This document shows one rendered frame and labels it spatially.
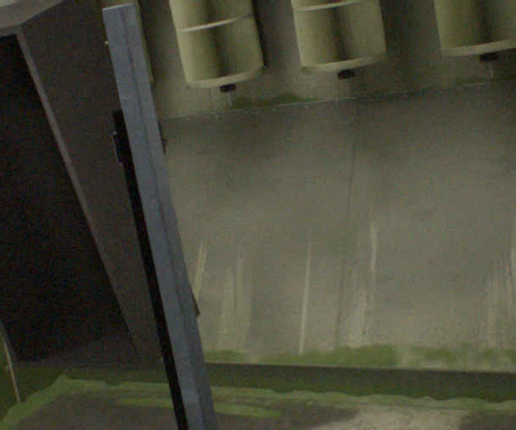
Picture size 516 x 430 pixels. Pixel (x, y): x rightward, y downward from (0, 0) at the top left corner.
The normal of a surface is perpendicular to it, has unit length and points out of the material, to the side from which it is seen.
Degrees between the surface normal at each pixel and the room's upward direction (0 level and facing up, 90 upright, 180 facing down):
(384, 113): 57
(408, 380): 91
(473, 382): 90
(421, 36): 90
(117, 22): 90
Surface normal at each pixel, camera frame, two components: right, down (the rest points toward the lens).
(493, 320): -0.50, -0.30
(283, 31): -0.48, 0.27
